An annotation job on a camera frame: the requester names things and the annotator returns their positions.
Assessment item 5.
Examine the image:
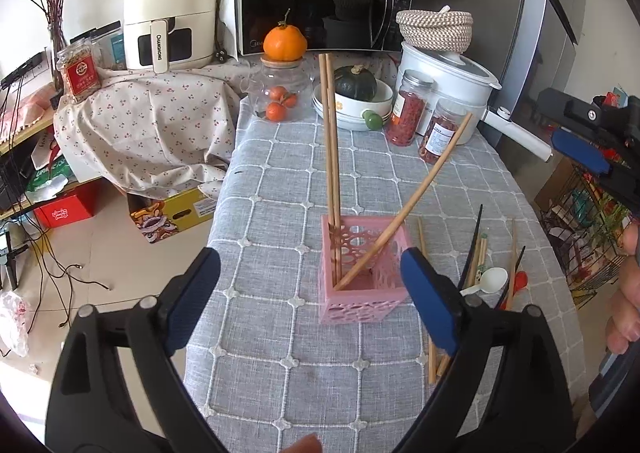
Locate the cherry print white cloth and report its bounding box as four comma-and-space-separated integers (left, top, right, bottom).
53, 57, 242, 200

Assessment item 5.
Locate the grey checked tablecloth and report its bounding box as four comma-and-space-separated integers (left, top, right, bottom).
181, 49, 587, 453

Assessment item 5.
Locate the silver refrigerator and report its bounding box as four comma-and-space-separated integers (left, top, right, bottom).
494, 0, 603, 156

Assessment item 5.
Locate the red plastic spoon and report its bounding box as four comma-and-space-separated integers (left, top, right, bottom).
505, 271, 529, 311

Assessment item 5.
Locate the black wire rack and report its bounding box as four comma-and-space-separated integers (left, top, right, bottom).
539, 167, 640, 310

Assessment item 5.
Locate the black chopstick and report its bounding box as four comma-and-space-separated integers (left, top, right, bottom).
496, 246, 527, 310
459, 204, 485, 290

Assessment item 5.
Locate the brown cardboard box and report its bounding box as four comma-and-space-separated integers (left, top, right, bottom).
533, 155, 577, 212

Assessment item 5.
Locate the clear plastic bag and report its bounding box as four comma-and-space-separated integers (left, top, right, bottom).
0, 290, 30, 358

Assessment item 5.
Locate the tall jar of goji berries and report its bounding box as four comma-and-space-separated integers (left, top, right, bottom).
385, 69, 434, 148

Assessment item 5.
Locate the teal box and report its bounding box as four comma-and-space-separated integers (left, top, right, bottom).
107, 30, 126, 70

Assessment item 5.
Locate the red cardboard box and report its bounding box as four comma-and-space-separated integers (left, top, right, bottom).
32, 181, 102, 230

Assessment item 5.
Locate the short jar of dried berries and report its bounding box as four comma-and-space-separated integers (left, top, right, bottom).
418, 98, 471, 164

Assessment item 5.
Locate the green patterned wooden chopstick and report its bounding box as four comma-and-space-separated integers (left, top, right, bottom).
472, 232, 488, 286

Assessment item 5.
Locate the dark green squash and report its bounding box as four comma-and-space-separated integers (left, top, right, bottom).
333, 64, 379, 102

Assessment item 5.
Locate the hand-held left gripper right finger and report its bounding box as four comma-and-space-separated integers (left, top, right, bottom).
395, 245, 577, 453

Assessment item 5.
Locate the cream air fryer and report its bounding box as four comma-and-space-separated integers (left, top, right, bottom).
123, 0, 220, 74

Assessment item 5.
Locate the white rice cooker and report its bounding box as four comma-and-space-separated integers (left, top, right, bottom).
394, 41, 503, 146

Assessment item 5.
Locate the black floor cable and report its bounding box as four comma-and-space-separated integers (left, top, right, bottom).
27, 227, 112, 330

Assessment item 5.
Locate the green plastic bag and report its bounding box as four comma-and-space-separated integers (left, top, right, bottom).
24, 155, 77, 194

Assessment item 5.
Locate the red label nut jar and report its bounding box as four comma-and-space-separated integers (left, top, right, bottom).
55, 43, 103, 104

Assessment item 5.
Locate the person's left hand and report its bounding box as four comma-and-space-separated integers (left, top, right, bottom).
290, 434, 322, 453

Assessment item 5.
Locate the black flat device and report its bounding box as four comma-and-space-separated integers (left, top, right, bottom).
0, 52, 44, 90

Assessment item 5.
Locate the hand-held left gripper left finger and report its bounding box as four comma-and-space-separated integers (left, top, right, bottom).
44, 247, 231, 453

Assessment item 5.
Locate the white plastic spoon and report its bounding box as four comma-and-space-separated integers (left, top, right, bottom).
459, 267, 509, 297

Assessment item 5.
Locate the wooden shelf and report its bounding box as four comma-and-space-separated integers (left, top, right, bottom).
0, 102, 62, 224

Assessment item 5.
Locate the glass jar with bamboo lid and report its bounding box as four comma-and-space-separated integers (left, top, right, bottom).
247, 55, 314, 123

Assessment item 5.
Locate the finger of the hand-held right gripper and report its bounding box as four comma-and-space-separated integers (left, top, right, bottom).
551, 126, 640, 216
564, 100, 640, 146

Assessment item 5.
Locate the white ceramic bowl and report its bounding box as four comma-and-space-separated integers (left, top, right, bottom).
312, 78, 395, 132

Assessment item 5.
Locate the lion print cardboard box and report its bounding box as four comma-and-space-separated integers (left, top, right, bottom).
128, 186, 219, 245

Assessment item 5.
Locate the person's right hand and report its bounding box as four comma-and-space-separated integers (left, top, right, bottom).
605, 223, 640, 355

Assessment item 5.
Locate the large orange citrus fruit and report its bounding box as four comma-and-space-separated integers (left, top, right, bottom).
262, 9, 308, 62

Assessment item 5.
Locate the pink perforated utensil holder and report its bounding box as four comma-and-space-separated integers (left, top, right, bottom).
318, 213, 412, 325

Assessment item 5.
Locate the woven rope basket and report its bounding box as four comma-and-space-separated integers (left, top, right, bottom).
395, 6, 474, 54

